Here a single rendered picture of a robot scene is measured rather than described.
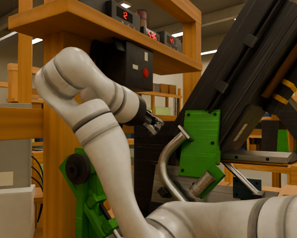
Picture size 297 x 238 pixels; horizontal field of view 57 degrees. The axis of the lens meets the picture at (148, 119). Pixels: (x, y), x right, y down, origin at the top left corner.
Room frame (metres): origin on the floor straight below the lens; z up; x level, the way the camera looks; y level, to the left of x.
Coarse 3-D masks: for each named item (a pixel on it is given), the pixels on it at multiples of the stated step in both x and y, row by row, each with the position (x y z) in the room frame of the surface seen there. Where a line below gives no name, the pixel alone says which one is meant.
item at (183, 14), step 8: (152, 0) 1.38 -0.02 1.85; (160, 0) 1.38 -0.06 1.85; (168, 0) 1.38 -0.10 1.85; (176, 0) 1.43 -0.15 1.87; (184, 0) 1.52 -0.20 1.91; (168, 8) 1.48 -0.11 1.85; (176, 8) 1.48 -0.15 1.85; (184, 8) 1.52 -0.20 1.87; (192, 8) 1.62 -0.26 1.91; (176, 16) 1.58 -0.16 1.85; (184, 16) 1.58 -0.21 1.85; (192, 16) 1.62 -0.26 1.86; (200, 16) 1.72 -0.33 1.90; (200, 24) 1.72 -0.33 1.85
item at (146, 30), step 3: (141, 27) 1.01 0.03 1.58; (144, 27) 1.01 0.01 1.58; (141, 30) 1.01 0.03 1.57; (144, 30) 1.01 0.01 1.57; (147, 30) 1.03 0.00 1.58; (150, 30) 1.05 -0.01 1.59; (144, 33) 1.01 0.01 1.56; (147, 33) 1.03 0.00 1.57; (153, 33) 1.06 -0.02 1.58; (156, 33) 1.08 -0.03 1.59; (153, 36) 1.06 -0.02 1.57
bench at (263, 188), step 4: (220, 184) 1.58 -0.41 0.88; (224, 184) 1.58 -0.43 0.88; (228, 184) 1.59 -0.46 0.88; (232, 184) 1.58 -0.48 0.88; (264, 188) 1.48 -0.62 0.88; (268, 188) 1.48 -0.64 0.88; (272, 188) 1.48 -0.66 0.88; (276, 188) 1.48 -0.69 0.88; (280, 188) 1.48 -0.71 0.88; (108, 212) 1.08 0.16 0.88; (112, 212) 1.08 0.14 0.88; (112, 216) 1.04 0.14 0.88
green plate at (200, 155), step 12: (192, 120) 0.87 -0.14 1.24; (204, 120) 0.85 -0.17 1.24; (216, 120) 0.83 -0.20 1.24; (192, 132) 0.86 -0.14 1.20; (204, 132) 0.84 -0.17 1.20; (216, 132) 0.82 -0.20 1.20; (192, 144) 0.85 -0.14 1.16; (204, 144) 0.83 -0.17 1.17; (216, 144) 0.81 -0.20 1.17; (180, 156) 0.86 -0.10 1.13; (192, 156) 0.84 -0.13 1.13; (204, 156) 0.82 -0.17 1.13; (216, 156) 0.80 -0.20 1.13; (180, 168) 0.85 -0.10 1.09; (192, 168) 0.83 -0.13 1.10; (204, 168) 0.81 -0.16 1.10
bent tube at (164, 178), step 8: (184, 128) 0.87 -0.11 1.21; (176, 136) 0.85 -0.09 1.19; (184, 136) 0.84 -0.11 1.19; (168, 144) 0.85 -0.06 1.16; (176, 144) 0.84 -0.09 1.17; (168, 152) 0.85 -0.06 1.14; (160, 160) 0.85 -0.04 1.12; (160, 168) 0.85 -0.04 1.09; (160, 176) 0.84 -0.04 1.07; (168, 176) 0.84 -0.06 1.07; (168, 184) 0.82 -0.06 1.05; (176, 192) 0.80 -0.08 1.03; (176, 200) 0.79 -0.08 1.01; (184, 200) 0.78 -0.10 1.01
